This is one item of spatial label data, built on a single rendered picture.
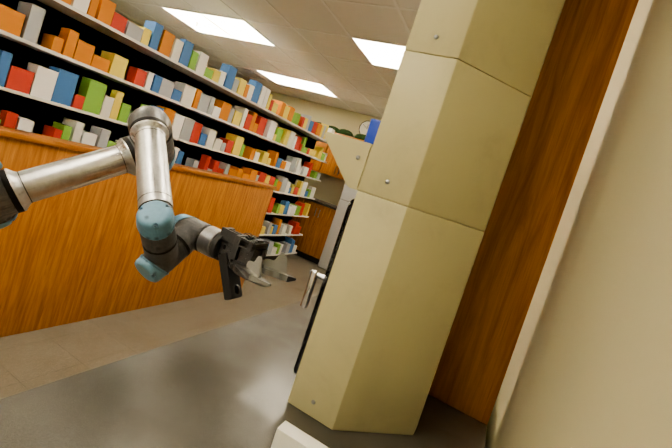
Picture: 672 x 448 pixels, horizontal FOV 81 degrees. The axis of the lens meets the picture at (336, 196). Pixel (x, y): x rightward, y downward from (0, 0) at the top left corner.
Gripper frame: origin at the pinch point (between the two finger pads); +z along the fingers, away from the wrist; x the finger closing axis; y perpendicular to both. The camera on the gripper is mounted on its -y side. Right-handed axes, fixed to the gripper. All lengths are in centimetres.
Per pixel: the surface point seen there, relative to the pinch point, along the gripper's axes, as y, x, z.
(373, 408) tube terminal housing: -15.0, 0.2, 29.2
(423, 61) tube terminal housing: 55, -5, 17
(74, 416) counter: -20.5, -37.7, -7.6
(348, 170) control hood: 30.0, -5.4, 9.4
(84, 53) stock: 54, 82, -233
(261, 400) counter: -20.4, -9.5, 9.0
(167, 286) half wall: -99, 164, -182
